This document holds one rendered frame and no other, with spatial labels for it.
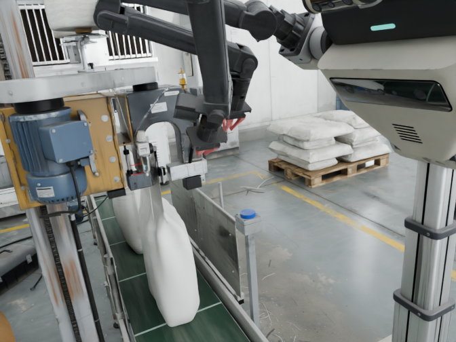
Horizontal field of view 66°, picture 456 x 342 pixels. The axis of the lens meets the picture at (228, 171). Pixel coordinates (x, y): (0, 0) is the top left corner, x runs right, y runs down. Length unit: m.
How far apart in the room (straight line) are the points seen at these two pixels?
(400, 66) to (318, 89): 6.04
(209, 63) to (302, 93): 5.93
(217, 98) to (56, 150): 0.42
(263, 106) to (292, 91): 0.62
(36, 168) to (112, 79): 0.33
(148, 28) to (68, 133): 0.33
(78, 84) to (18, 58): 0.27
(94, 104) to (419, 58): 0.91
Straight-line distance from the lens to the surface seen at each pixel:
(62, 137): 0.95
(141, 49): 4.01
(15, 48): 1.26
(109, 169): 1.25
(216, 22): 0.61
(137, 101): 1.23
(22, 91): 0.99
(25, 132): 1.03
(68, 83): 1.02
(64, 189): 1.05
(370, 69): 0.83
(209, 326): 1.59
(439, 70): 0.74
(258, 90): 6.07
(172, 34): 0.97
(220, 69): 0.71
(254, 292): 1.54
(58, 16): 1.03
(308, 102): 6.69
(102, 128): 1.22
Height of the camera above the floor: 1.43
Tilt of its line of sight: 18 degrees down
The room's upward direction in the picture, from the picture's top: 5 degrees counter-clockwise
